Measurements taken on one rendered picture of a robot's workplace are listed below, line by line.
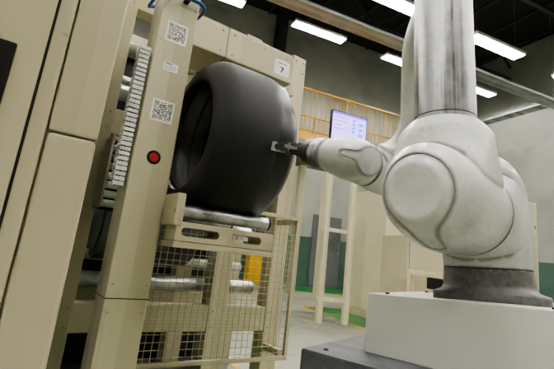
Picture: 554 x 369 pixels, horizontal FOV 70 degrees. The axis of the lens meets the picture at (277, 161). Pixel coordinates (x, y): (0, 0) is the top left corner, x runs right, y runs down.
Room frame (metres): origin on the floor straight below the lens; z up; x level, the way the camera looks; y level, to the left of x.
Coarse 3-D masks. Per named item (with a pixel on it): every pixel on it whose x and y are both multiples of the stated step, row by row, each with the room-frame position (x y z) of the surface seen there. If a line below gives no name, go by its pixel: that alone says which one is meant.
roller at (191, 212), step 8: (192, 208) 1.27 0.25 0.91; (200, 208) 1.29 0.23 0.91; (208, 208) 1.31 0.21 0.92; (184, 216) 1.26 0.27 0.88; (192, 216) 1.27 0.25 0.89; (200, 216) 1.29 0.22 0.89; (208, 216) 1.30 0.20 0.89; (216, 216) 1.31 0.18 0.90; (224, 216) 1.33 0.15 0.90; (232, 216) 1.35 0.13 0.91; (240, 216) 1.37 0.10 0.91; (248, 216) 1.39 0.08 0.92; (224, 224) 1.36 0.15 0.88; (232, 224) 1.36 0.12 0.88; (240, 224) 1.37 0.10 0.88; (248, 224) 1.39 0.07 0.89; (256, 224) 1.40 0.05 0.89; (264, 224) 1.42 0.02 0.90
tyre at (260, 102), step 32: (224, 64) 1.29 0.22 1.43; (192, 96) 1.57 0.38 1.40; (224, 96) 1.20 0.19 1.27; (256, 96) 1.23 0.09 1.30; (288, 96) 1.34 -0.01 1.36; (192, 128) 1.68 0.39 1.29; (224, 128) 1.19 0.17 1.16; (256, 128) 1.22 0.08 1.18; (288, 128) 1.28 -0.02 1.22; (192, 160) 1.71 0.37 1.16; (224, 160) 1.21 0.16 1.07; (256, 160) 1.25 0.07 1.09; (288, 160) 1.31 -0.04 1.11; (192, 192) 1.31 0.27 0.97; (224, 192) 1.27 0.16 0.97; (256, 192) 1.32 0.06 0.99
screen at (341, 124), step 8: (336, 112) 5.29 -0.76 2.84; (344, 112) 5.34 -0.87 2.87; (336, 120) 5.29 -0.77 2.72; (344, 120) 5.34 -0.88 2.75; (352, 120) 5.40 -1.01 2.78; (360, 120) 5.45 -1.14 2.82; (336, 128) 5.30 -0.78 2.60; (344, 128) 5.35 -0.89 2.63; (352, 128) 5.40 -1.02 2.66; (360, 128) 5.45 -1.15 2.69; (336, 136) 5.30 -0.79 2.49; (344, 136) 5.35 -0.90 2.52; (352, 136) 5.40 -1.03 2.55; (360, 136) 5.46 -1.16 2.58
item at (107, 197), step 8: (112, 136) 1.57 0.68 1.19; (112, 144) 1.55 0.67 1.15; (104, 152) 1.66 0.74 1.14; (112, 152) 1.56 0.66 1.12; (104, 160) 1.63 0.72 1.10; (112, 160) 1.58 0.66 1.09; (104, 168) 1.59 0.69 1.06; (104, 176) 1.56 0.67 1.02; (96, 184) 1.66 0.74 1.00; (104, 184) 1.56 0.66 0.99; (96, 192) 1.63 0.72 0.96; (104, 192) 1.57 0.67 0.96; (112, 192) 1.59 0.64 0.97; (96, 200) 1.60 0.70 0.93; (104, 200) 1.57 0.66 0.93; (112, 200) 1.59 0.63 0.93; (104, 208) 1.70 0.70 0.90; (112, 208) 1.71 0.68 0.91
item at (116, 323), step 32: (160, 0) 1.27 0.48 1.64; (160, 32) 1.23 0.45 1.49; (192, 32) 1.29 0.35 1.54; (160, 64) 1.24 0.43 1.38; (160, 96) 1.25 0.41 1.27; (160, 128) 1.26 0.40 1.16; (160, 160) 1.27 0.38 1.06; (128, 192) 1.23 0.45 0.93; (160, 192) 1.28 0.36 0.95; (128, 224) 1.24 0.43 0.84; (160, 224) 1.30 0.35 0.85; (128, 256) 1.25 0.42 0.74; (96, 288) 1.33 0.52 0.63; (128, 288) 1.26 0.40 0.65; (96, 320) 1.25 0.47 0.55; (128, 320) 1.27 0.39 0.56; (96, 352) 1.23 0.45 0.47; (128, 352) 1.28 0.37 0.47
